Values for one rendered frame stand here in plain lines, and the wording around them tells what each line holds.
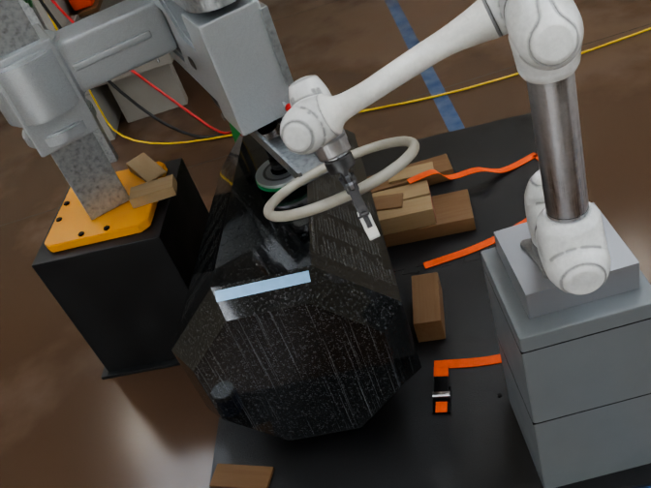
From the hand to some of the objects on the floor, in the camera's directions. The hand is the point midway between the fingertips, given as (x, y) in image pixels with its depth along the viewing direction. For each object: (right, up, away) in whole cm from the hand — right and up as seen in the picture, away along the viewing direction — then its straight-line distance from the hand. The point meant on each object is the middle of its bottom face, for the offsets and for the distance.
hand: (368, 225), depth 191 cm
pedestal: (-88, -44, +184) cm, 209 cm away
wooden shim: (-44, -98, +97) cm, 144 cm away
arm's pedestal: (+81, -73, +73) cm, 131 cm away
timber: (+36, -37, +134) cm, 143 cm away
